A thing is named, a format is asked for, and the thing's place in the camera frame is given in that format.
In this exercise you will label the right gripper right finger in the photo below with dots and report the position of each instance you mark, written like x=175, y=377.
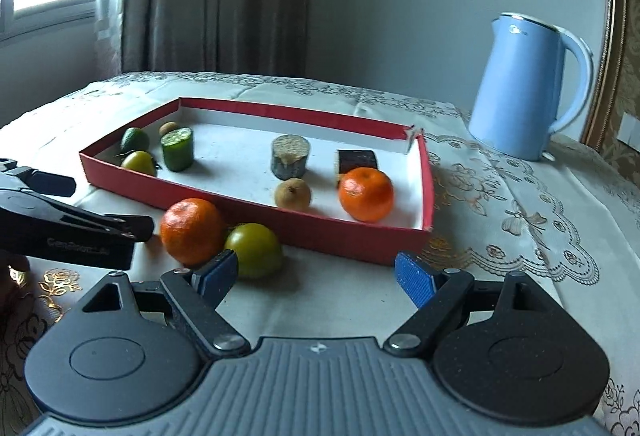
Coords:
x=440, y=298

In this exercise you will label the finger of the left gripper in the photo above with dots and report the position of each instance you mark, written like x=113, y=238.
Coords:
x=138, y=227
x=20, y=177

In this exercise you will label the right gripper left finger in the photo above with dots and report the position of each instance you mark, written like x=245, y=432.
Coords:
x=194, y=297

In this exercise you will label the green round fruit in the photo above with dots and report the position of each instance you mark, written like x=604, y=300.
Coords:
x=139, y=161

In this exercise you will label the dark green cucumber end piece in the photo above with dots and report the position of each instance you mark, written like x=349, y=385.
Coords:
x=134, y=139

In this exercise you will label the green cucumber cylinder piece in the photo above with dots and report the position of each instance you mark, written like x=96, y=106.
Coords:
x=178, y=149

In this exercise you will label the brown longan fruit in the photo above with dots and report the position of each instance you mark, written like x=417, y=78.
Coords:
x=293, y=194
x=168, y=127

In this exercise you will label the small orange tangerine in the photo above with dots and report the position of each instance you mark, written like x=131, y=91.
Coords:
x=366, y=194

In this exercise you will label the eggplant slice piece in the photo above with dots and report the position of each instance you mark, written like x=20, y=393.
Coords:
x=347, y=160

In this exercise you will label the grey eggplant stump piece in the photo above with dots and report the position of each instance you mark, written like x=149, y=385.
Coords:
x=289, y=155

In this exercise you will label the person right hand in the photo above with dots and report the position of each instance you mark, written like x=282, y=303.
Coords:
x=14, y=270

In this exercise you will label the large orange tangerine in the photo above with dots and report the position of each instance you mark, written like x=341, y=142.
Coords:
x=192, y=231

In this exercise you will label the green fruit behind tangerine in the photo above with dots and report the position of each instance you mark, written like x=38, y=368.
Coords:
x=258, y=250

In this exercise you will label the red cardboard box tray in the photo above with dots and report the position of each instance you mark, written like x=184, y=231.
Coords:
x=232, y=168

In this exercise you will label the embroidered white tablecloth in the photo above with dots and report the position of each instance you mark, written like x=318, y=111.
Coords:
x=572, y=223

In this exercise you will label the light blue electric kettle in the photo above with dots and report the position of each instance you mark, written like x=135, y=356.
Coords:
x=516, y=107

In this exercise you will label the white wall switch plate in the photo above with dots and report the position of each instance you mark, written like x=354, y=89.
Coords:
x=629, y=131

